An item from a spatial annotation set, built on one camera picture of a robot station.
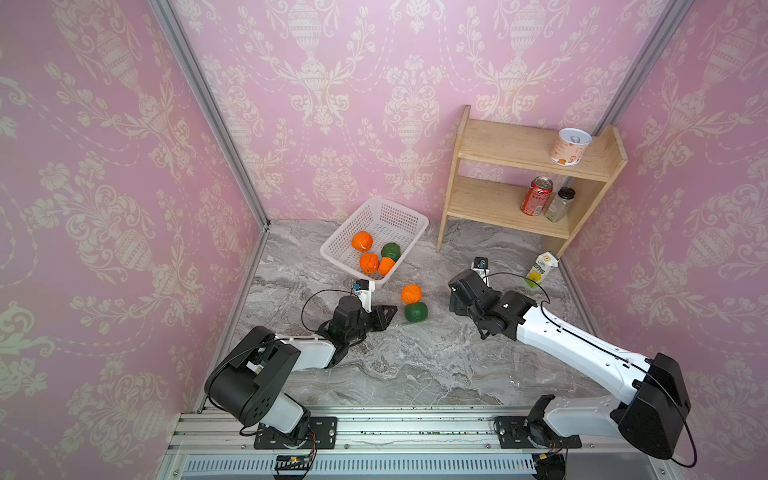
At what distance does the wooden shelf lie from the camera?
2.50 feet

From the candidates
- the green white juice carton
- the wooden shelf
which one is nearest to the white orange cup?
the wooden shelf

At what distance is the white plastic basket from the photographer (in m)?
1.07

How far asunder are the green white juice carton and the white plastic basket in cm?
39

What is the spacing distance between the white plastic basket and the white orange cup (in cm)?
47
